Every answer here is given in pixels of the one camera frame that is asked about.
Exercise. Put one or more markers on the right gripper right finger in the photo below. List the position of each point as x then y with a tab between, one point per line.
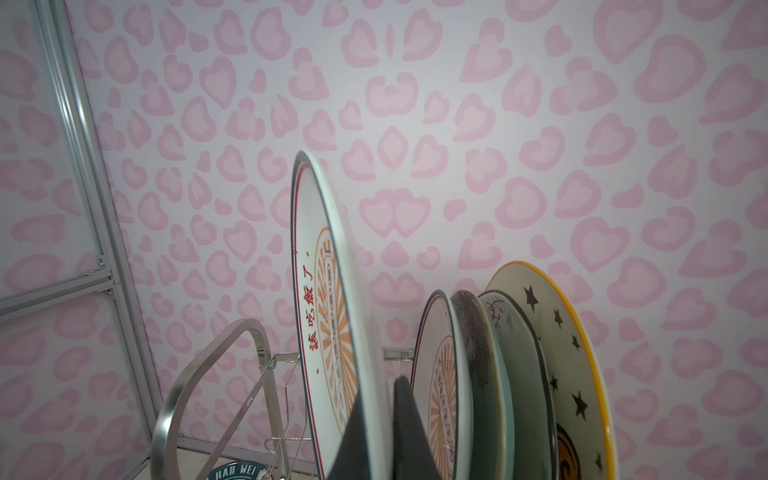
412	455

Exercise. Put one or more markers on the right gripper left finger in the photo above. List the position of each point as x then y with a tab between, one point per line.
352	462

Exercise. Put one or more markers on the orange sunburst plate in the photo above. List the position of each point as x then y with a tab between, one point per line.
441	386
339	339

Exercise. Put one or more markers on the mint green flower plate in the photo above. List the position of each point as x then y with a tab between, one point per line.
493	421

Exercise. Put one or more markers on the halloween cat star plate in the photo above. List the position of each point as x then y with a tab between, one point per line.
584	427

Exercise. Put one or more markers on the silver two-tier dish rack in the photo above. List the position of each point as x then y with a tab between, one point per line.
236	400

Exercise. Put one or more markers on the white plate black text rim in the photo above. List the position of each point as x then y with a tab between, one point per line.
240	470

